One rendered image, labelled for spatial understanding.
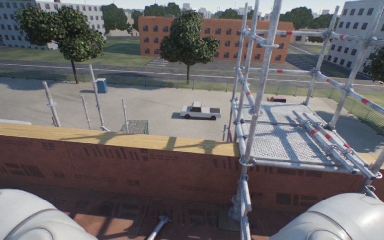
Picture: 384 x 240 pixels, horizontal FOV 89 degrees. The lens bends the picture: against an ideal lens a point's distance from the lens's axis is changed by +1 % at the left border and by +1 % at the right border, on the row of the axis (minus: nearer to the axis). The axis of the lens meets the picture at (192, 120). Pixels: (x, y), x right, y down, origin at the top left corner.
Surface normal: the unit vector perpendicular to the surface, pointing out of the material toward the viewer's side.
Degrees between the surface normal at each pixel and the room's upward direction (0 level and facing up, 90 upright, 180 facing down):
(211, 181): 90
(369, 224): 25
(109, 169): 90
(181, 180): 90
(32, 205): 32
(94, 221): 0
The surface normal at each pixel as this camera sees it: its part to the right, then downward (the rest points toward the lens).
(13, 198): 0.14, -0.98
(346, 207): -0.06, -0.96
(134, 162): -0.11, 0.46
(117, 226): 0.03, -0.88
